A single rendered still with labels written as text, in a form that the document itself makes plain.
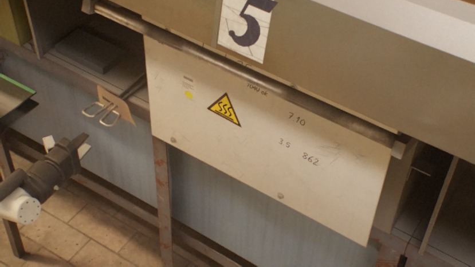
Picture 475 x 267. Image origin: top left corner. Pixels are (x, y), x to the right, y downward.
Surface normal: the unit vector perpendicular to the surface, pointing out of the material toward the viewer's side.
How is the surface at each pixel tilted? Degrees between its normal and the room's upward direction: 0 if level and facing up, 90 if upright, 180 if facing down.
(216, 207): 90
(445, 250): 0
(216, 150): 90
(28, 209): 69
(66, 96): 90
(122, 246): 0
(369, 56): 80
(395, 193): 90
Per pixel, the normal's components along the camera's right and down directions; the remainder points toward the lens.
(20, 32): 0.84, 0.40
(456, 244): 0.04, -0.70
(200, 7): -0.52, 0.44
